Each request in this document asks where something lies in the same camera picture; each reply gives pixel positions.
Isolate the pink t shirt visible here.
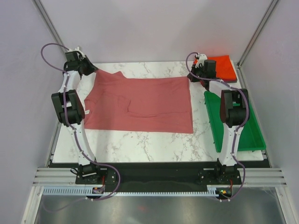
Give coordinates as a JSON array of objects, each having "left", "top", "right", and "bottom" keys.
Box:
[{"left": 84, "top": 70, "right": 193, "bottom": 134}]

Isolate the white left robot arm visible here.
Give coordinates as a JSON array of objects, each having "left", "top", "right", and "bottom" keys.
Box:
[{"left": 51, "top": 50, "right": 103, "bottom": 183}]

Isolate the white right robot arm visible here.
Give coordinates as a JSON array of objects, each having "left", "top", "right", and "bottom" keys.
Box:
[{"left": 188, "top": 59, "right": 250, "bottom": 184}]

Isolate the folded orange t shirt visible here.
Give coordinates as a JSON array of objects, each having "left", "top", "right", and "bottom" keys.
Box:
[{"left": 208, "top": 55, "right": 237, "bottom": 82}]

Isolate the green plastic tray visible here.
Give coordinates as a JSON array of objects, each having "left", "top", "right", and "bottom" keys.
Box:
[{"left": 204, "top": 91, "right": 266, "bottom": 153}]

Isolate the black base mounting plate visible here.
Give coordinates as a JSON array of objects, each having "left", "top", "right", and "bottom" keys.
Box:
[{"left": 50, "top": 159, "right": 270, "bottom": 192}]

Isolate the aluminium right corner post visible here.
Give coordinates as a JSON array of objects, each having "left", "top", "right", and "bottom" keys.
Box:
[{"left": 236, "top": 0, "right": 280, "bottom": 69}]

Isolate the aluminium corner post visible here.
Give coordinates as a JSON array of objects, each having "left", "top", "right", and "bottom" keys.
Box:
[
  {"left": 236, "top": 0, "right": 280, "bottom": 69},
  {"left": 32, "top": 0, "right": 77, "bottom": 70}
]

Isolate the aluminium left corner post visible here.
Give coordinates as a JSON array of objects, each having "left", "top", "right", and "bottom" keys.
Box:
[{"left": 32, "top": 0, "right": 77, "bottom": 70}]

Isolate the white slotted cable duct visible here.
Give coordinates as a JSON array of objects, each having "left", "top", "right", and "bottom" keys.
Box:
[{"left": 43, "top": 186, "right": 232, "bottom": 197}]

